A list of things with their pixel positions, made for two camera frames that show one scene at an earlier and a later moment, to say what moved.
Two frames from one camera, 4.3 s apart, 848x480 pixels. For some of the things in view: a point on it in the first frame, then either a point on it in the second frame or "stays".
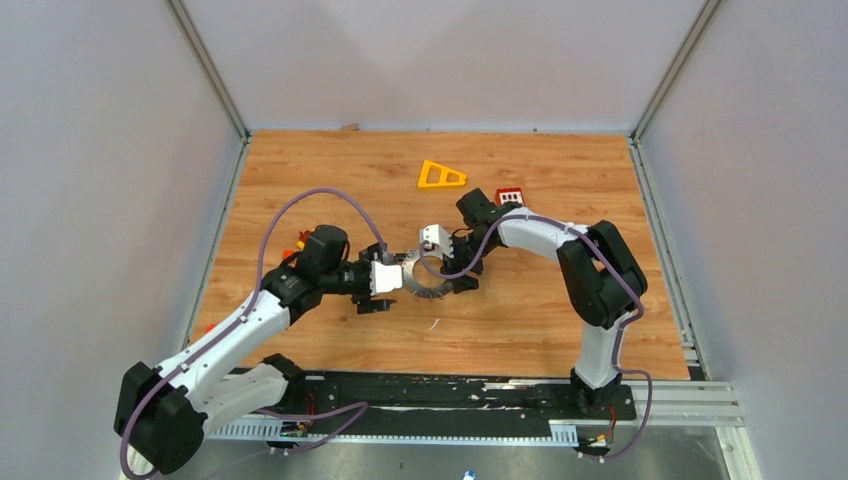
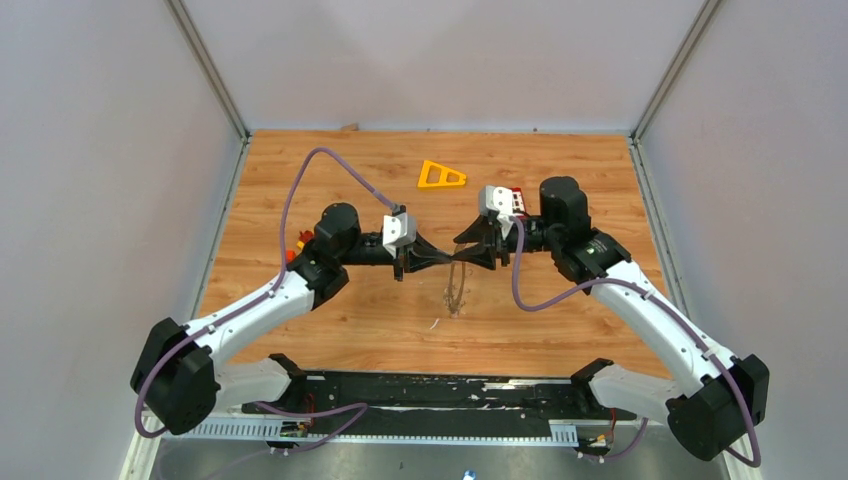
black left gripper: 371,254 to 420,255
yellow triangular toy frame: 443,182 stays
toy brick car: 303,237 stays
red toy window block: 509,194 stays
